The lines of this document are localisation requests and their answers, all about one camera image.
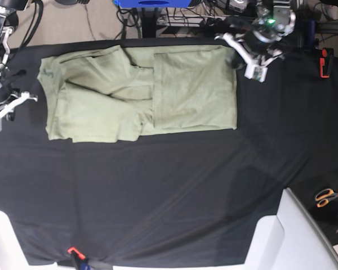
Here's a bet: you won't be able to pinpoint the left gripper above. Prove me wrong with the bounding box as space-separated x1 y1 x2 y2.
214 15 287 82

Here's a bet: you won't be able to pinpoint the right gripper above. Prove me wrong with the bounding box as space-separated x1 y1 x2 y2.
0 70 38 131

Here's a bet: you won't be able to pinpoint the light green T-shirt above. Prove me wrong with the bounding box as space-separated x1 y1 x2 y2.
38 45 237 143

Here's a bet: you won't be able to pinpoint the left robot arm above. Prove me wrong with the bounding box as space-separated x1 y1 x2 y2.
215 1 296 82

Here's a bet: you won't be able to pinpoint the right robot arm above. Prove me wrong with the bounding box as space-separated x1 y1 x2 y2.
0 1 44 131

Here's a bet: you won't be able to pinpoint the red black clamp right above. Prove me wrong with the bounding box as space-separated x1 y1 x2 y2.
319 47 334 79

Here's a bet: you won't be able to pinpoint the power strip with red light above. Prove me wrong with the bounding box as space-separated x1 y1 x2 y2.
157 14 226 27

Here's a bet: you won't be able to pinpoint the black table cloth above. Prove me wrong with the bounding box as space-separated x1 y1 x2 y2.
0 40 338 267

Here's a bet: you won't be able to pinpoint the blue plastic box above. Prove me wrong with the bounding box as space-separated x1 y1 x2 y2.
114 0 191 8

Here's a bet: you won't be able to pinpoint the red blue clamp bottom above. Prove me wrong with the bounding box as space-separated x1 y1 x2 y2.
57 246 113 270

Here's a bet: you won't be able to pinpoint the white bin right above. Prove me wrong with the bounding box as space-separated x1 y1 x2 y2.
244 188 338 270

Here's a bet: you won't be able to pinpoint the blue clamp handle top right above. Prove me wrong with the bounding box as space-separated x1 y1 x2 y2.
303 19 316 49

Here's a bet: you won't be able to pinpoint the black metal stand post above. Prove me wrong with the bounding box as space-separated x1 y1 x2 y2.
139 8 162 38

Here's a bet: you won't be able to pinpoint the orange handled scissors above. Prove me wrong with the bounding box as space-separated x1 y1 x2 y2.
314 188 338 208

